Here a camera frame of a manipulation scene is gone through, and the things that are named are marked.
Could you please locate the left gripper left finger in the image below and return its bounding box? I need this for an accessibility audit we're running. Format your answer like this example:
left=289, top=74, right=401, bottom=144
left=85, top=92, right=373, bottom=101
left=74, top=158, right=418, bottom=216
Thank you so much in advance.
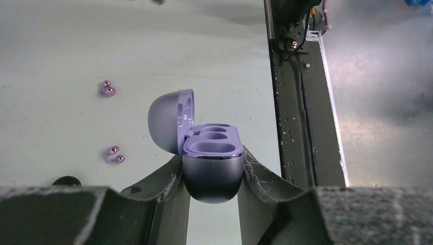
left=0, top=155, right=192, bottom=245

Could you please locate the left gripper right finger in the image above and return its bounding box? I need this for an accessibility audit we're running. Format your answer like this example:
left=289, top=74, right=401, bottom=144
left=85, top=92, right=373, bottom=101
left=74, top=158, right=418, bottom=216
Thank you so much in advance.
left=237, top=151, right=432, bottom=244

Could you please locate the purple earbud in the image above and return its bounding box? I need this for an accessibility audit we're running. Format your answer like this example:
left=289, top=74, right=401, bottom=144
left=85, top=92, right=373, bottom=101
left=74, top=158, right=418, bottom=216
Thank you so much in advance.
left=106, top=145, right=125, bottom=164
left=100, top=80, right=116, bottom=97

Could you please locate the purple earbud charging case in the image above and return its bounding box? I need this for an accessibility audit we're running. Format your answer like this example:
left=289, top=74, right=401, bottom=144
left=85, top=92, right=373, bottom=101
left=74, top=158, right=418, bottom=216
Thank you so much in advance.
left=148, top=89, right=245, bottom=204

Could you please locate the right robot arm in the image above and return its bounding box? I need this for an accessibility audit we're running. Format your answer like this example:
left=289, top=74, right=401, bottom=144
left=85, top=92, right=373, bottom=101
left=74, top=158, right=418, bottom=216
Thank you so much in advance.
left=271, top=0, right=322, bottom=62

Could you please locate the blue plastic bin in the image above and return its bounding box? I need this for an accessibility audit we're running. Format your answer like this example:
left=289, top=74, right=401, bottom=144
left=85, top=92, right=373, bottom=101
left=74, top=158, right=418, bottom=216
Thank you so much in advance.
left=405, top=0, right=432, bottom=6

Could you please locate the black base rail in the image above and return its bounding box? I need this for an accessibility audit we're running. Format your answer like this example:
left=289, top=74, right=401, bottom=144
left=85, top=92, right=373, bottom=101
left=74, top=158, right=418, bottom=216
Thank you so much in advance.
left=264, top=1, right=345, bottom=189

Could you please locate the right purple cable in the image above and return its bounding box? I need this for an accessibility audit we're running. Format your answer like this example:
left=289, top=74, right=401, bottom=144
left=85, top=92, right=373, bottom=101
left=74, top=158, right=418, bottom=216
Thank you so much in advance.
left=319, top=0, right=332, bottom=35

